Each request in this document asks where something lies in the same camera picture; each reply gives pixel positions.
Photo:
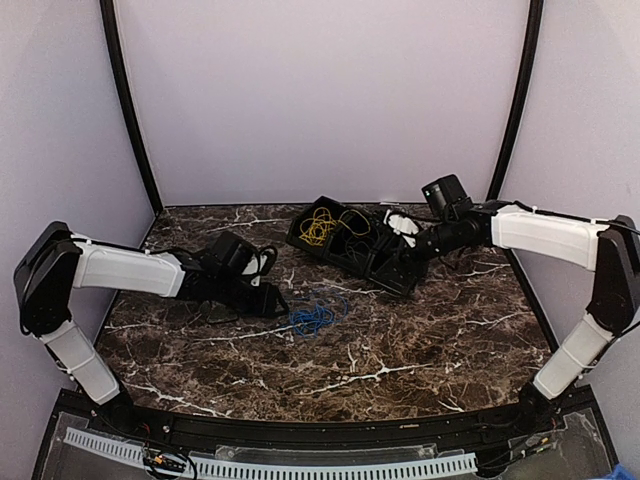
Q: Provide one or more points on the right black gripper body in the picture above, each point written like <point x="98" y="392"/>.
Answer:
<point x="406" y="255"/>

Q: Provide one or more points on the right black frame post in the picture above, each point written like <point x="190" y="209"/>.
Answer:
<point x="521" y="88"/>

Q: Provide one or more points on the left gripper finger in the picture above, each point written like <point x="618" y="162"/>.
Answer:
<point x="274" y="298"/>
<point x="276" y="312"/>

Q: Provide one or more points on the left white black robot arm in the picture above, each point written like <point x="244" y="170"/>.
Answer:
<point x="229" y="271"/>

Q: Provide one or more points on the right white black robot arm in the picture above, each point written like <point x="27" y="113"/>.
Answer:
<point x="607" y="248"/>

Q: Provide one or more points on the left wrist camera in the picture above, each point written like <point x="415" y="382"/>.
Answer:
<point x="260" y="265"/>

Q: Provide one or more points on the black three-compartment bin tray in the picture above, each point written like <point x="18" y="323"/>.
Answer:
<point x="355" y="240"/>

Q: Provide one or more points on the black frame post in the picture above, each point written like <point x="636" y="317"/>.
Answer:
<point x="521" y="88"/>
<point x="127" y="107"/>

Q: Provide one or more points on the left black frame post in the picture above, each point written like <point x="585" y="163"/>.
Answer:
<point x="127" y="107"/>

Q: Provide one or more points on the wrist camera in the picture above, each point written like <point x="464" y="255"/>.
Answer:
<point x="402" y="225"/>
<point x="260" y="265"/>

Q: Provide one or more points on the white slotted cable duct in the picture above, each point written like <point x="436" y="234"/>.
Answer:
<point x="258" y="463"/>

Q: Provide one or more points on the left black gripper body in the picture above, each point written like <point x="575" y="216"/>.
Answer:
<point x="259" y="307"/>

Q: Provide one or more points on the blue object bottom corner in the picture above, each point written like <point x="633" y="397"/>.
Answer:
<point x="620" y="472"/>

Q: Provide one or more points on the black front rail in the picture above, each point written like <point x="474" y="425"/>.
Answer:
<point x="482" y="429"/>

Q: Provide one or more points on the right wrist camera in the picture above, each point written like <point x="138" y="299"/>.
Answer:
<point x="402" y="225"/>

